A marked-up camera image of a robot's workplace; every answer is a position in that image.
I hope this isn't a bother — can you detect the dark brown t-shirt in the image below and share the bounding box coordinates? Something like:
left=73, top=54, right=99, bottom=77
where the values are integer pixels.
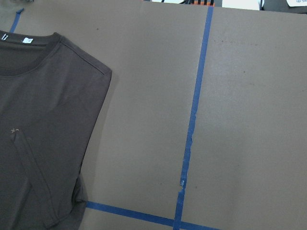
left=0, top=31, right=112, bottom=230

